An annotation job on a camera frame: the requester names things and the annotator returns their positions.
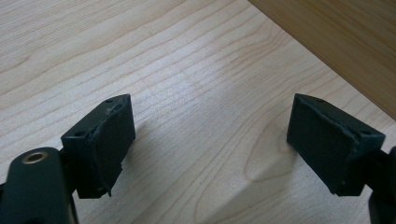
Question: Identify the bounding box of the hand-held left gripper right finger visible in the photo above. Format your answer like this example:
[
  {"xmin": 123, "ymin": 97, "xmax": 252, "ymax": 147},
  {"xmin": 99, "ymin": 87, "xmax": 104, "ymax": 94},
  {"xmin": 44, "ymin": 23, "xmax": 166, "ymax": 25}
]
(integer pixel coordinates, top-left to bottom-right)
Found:
[{"xmin": 286, "ymin": 92, "xmax": 387, "ymax": 197}]

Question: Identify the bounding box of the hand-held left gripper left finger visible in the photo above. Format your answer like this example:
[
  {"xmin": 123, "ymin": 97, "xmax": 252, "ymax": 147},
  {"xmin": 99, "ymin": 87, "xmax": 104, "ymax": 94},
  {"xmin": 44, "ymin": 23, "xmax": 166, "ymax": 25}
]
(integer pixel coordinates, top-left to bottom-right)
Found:
[{"xmin": 60, "ymin": 93, "xmax": 136, "ymax": 200}]

